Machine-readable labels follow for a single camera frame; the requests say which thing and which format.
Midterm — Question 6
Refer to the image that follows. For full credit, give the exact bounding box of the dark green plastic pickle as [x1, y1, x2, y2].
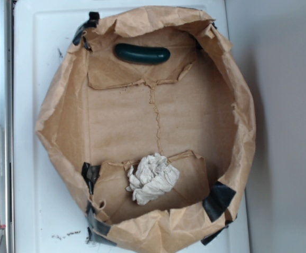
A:
[114, 43, 171, 65]

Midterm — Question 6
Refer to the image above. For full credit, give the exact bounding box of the crumpled white paper tissue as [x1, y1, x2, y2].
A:
[126, 153, 180, 206]

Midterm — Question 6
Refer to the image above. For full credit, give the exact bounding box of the brown paper bag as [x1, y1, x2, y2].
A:
[35, 6, 256, 252]

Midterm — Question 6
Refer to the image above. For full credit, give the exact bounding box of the black tape lower left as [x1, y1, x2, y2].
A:
[81, 162, 101, 195]

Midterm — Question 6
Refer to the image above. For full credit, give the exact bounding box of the black tape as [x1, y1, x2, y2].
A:
[81, 162, 101, 195]
[202, 181, 236, 222]
[72, 12, 100, 46]
[85, 200, 117, 247]

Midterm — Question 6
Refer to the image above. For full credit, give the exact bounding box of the black tape lower right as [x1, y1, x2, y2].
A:
[202, 181, 236, 222]

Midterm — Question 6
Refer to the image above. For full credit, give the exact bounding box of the black tape bottom left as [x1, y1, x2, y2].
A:
[85, 200, 117, 247]

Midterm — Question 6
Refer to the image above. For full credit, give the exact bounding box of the black tape upper left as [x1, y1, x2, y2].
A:
[72, 12, 100, 46]

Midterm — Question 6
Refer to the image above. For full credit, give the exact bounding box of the white tray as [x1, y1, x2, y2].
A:
[12, 0, 250, 253]

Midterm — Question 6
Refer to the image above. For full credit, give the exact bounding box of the aluminium frame rail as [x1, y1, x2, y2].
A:
[0, 1, 14, 252]

